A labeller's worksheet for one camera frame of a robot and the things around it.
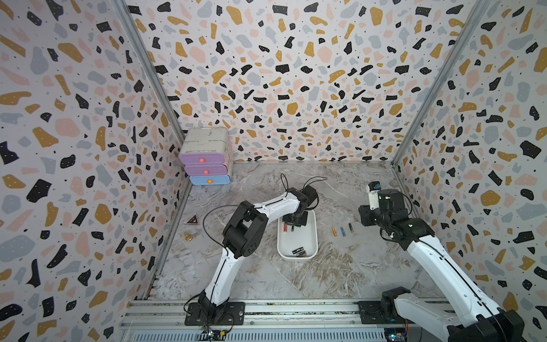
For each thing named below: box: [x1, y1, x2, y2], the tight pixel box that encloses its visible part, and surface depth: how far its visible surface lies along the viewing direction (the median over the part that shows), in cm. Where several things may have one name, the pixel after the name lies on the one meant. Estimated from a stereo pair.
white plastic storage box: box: [276, 209, 319, 261], surface depth 92 cm
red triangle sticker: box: [183, 213, 200, 226], surface depth 99 cm
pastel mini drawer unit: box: [178, 126, 234, 186], surface depth 102 cm
